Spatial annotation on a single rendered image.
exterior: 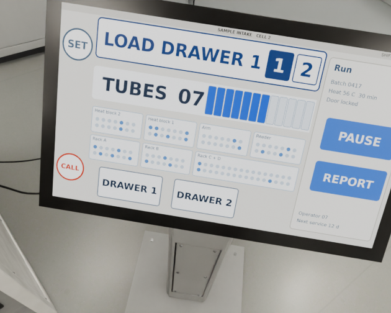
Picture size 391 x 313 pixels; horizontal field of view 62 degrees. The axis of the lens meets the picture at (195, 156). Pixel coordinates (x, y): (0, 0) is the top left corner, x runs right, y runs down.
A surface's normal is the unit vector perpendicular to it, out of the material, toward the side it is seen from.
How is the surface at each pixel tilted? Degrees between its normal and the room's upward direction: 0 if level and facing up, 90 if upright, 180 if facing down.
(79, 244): 0
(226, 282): 5
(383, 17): 90
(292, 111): 50
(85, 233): 0
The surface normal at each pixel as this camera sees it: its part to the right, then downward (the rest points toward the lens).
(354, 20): -0.81, 0.43
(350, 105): -0.05, 0.23
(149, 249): 0.00, -0.60
